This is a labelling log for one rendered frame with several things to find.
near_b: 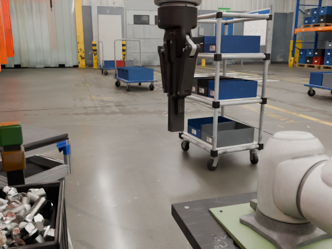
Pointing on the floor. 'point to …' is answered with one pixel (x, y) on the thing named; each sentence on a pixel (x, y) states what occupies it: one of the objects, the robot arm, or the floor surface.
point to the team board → (256, 27)
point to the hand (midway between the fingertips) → (176, 113)
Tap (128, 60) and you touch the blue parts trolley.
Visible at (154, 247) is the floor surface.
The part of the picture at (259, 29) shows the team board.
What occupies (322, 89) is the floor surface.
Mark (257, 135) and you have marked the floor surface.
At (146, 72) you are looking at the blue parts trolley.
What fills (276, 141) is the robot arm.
